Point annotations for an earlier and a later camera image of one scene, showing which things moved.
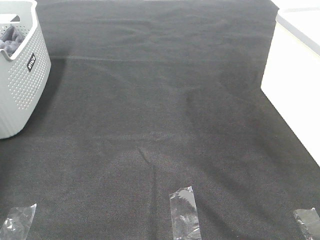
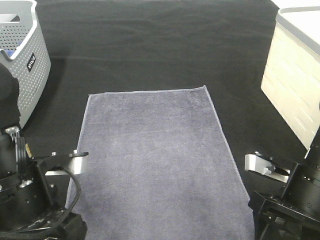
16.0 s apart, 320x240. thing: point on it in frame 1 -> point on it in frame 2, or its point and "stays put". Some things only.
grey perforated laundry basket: [23, 76] stays put
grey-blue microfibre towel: [10, 40] -> [158, 168]
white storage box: [291, 84] stays put
